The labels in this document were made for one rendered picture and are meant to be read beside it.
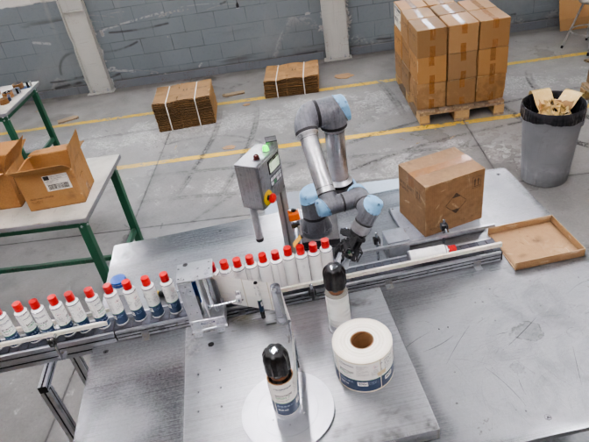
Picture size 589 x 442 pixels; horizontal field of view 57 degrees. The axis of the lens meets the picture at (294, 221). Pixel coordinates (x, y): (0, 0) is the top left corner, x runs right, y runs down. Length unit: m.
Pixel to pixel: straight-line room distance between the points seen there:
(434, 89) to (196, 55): 3.44
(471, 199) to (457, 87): 2.94
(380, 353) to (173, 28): 6.21
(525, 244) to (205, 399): 1.50
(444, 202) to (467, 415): 0.97
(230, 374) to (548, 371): 1.10
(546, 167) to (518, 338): 2.44
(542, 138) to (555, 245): 1.81
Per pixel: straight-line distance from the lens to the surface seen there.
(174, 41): 7.56
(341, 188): 2.45
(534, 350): 2.14
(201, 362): 2.11
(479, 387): 2.00
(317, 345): 2.06
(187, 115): 6.12
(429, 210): 2.48
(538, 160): 4.42
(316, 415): 1.86
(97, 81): 7.96
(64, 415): 2.58
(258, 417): 1.89
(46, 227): 3.53
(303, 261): 2.19
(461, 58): 5.34
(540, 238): 2.62
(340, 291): 1.95
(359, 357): 1.82
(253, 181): 2.00
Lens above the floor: 2.41
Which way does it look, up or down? 35 degrees down
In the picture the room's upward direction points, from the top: 10 degrees counter-clockwise
